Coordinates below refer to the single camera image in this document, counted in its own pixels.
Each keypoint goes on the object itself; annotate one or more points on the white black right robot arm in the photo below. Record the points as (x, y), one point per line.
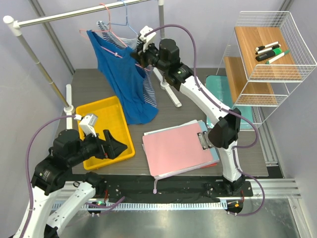
(226, 122)

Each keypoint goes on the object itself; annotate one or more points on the green highlighter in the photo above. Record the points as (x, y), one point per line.
(268, 54)

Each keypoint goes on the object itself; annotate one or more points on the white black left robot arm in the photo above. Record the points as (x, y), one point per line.
(50, 176)

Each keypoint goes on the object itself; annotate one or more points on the wooden shelf board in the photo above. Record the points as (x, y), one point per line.
(283, 69)
(244, 92)

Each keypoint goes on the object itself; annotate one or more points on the light blue clipboard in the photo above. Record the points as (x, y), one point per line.
(212, 149)

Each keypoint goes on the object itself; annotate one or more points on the lower wooden shelf board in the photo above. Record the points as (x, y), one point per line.
(244, 92)

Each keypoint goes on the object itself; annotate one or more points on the silver white clothes rack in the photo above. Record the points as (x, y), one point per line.
(15, 27)

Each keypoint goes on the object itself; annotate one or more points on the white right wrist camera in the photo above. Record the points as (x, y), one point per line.
(146, 36)

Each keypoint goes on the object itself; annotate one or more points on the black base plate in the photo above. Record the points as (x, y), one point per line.
(177, 189)

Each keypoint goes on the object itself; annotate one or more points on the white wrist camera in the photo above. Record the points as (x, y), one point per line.
(146, 36)
(87, 123)

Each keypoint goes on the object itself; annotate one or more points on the blue white striped tank top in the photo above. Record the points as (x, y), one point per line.
(148, 90)

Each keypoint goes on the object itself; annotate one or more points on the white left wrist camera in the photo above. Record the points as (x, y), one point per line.
(87, 123)

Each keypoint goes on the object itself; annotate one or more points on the white wire shelf rack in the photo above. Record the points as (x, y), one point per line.
(301, 54)

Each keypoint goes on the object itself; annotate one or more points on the pink clipboard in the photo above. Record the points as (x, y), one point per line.
(173, 148)

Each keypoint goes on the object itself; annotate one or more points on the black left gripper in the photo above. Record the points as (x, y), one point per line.
(109, 147)

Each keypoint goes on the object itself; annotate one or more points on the white slotted cable duct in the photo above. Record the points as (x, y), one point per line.
(222, 205)

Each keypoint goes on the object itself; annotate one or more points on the black white marker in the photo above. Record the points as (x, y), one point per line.
(266, 46)
(269, 49)

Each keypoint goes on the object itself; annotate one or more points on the pink wire hanger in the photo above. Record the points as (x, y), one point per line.
(110, 36)

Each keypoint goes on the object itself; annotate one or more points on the upper wooden shelf board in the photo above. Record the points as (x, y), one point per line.
(283, 69)

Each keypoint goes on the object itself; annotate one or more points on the green white pen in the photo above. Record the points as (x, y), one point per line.
(277, 57)

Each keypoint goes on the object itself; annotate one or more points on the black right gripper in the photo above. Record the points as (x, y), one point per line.
(139, 55)

